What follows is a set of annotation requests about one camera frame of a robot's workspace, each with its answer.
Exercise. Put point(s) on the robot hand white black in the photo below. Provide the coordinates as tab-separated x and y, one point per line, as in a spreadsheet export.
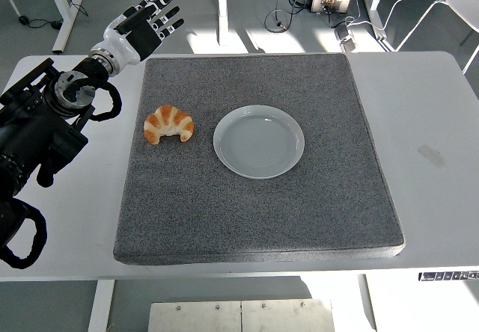
125	42

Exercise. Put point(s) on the golden brown croissant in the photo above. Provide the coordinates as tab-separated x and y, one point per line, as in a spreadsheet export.
168	120

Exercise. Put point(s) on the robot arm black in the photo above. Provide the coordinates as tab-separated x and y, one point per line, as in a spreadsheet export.
33	130

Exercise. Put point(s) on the round grey plate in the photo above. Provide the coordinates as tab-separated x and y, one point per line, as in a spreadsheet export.
258	149

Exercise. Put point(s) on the grey metal plate with screws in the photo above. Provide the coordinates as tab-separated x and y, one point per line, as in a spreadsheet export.
239	317

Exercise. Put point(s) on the white desk leg with foot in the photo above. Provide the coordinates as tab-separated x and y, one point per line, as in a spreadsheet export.
67	21
376	18

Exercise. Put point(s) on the white rack leg with caster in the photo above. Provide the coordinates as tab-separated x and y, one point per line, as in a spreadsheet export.
15	5

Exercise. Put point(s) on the grey speckled foam mat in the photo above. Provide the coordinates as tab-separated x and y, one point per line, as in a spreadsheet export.
262	216

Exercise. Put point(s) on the grey power adapter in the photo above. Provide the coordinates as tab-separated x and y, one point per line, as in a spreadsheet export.
347	43

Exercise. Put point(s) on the white table leg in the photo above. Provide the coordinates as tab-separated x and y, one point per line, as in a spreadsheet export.
368	302
100	306

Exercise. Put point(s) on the table height control panel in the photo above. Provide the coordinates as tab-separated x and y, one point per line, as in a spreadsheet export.
449	276

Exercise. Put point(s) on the white desk leg post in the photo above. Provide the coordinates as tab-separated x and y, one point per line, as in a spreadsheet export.
222	10

